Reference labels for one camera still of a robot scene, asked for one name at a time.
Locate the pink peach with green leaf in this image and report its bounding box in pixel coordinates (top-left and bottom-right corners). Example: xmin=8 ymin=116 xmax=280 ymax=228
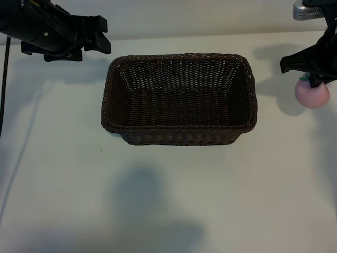
xmin=294 ymin=74 xmax=330 ymax=109

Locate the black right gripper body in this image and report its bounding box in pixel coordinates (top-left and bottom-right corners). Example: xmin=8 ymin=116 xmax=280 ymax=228
xmin=319 ymin=0 xmax=337 ymax=83

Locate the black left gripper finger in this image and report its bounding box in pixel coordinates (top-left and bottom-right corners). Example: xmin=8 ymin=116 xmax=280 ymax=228
xmin=83 ymin=31 xmax=112 ymax=54
xmin=70 ymin=15 xmax=108 ymax=35

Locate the braided black cable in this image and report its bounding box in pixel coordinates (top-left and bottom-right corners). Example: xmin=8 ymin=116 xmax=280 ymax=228
xmin=0 ymin=36 xmax=11 ymax=138

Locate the dark brown woven wicker basket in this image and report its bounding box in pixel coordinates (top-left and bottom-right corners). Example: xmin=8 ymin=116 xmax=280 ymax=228
xmin=101 ymin=53 xmax=258 ymax=147

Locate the ribbed flat black cable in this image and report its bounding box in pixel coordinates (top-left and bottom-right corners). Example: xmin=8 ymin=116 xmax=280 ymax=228
xmin=21 ymin=0 xmax=74 ymax=40

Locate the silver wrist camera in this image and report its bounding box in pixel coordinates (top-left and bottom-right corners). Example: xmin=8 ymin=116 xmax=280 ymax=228
xmin=292 ymin=0 xmax=326 ymax=21

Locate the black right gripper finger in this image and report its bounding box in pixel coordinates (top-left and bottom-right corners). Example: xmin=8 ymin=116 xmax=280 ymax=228
xmin=309 ymin=73 xmax=329 ymax=89
xmin=280 ymin=39 xmax=330 ymax=74

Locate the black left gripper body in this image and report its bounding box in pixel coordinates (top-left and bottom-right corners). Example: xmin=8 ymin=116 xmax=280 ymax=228
xmin=13 ymin=2 xmax=83 ymax=63

